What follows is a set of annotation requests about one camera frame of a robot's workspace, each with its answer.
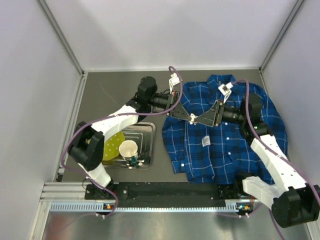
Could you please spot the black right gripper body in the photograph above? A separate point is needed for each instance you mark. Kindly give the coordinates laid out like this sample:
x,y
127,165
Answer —
x,y
220,113

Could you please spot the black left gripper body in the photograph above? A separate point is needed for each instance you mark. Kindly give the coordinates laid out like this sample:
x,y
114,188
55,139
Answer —
x,y
170,104

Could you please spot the blue plaid shirt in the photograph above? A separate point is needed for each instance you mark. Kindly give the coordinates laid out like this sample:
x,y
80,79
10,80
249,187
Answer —
x,y
209,154

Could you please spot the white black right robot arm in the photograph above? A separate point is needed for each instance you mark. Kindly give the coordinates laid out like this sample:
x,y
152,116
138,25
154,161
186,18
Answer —
x,y
291,199

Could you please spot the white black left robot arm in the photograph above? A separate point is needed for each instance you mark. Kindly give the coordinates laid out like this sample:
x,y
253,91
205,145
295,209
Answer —
x,y
86,146

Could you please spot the silver metal tray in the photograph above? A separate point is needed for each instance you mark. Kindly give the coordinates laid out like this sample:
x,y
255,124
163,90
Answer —
x,y
143,134

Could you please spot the white paper cup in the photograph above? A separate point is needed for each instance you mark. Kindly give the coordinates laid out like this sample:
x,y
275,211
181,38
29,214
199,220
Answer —
x,y
129,150

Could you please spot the green dotted plate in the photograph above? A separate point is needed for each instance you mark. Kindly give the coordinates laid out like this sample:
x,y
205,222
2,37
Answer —
x,y
111,146

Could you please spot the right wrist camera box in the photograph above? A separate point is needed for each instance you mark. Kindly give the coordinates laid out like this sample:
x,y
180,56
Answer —
x,y
226,90

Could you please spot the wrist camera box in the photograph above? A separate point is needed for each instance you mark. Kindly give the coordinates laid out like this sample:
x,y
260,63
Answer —
x,y
173,81
226,90

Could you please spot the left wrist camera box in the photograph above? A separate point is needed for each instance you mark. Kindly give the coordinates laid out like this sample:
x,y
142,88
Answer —
x,y
173,81

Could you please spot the white slotted cable duct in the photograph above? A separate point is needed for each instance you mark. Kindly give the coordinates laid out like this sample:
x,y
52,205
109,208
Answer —
x,y
104,207

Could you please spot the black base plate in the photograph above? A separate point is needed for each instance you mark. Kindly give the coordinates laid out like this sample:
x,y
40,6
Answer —
x,y
132,190

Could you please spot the aluminium front frame rail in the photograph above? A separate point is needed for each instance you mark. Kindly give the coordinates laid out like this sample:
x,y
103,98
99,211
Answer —
x,y
76,191

